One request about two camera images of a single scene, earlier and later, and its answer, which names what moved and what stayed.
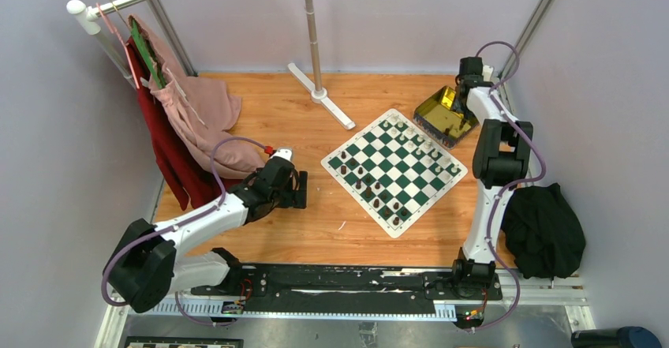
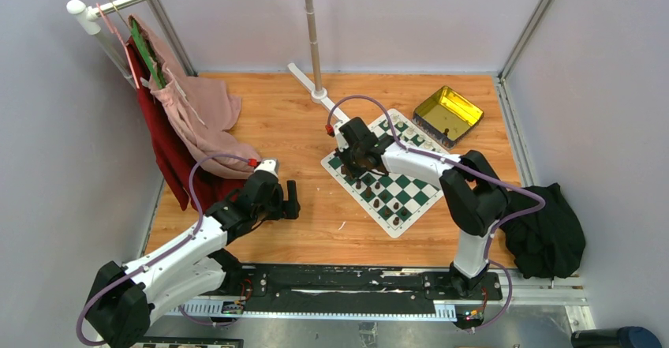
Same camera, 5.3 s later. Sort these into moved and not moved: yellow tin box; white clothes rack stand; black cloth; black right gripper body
Moved: black right gripper body
Not moved: yellow tin box; black cloth; white clothes rack stand
